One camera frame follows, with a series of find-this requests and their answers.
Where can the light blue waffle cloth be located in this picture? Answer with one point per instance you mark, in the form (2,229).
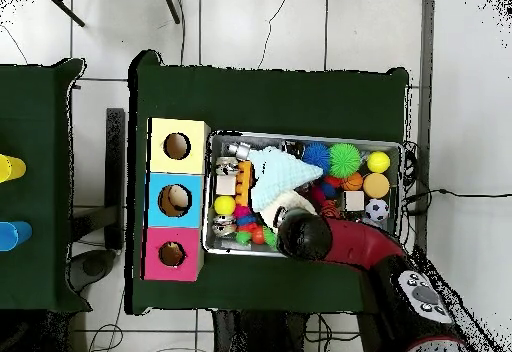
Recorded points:
(276,176)

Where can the cream waffle cloth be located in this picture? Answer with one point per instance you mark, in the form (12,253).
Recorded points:
(290,200)

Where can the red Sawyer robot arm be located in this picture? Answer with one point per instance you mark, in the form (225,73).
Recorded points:
(360,244)

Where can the wooden box with three holes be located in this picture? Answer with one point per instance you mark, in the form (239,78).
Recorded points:
(160,164)

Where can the orange toy building brick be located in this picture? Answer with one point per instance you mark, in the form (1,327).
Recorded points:
(244,184)

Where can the yellow smooth ball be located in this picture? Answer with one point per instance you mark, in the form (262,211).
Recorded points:
(378,162)
(224,205)

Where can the blue spiky rubber ball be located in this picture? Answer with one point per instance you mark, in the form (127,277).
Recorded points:
(316,155)

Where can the dark green table cloth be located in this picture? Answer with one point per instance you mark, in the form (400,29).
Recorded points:
(36,88)
(260,96)

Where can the green spiky rubber ball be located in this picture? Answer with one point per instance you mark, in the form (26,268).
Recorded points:
(344,160)

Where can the small orange basketball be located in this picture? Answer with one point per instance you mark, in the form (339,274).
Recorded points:
(352,182)

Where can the plain wooden cube block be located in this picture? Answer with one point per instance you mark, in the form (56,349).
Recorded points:
(354,201)

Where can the orange foam ball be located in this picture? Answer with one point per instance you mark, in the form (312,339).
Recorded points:
(376,186)

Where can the small soccer ball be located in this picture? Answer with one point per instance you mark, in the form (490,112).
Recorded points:
(377,210)

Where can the black upright panel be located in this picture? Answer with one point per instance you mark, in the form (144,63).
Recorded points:
(115,168)

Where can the dark grey stand base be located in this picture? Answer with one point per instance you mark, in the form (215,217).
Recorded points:
(94,266)

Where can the black stand leg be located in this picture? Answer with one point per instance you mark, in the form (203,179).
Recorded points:
(66,10)
(172,8)

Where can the yellow plastic cup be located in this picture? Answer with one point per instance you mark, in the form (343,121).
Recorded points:
(12,168)

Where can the blue plastic cup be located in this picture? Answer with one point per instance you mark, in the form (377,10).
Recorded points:
(14,235)

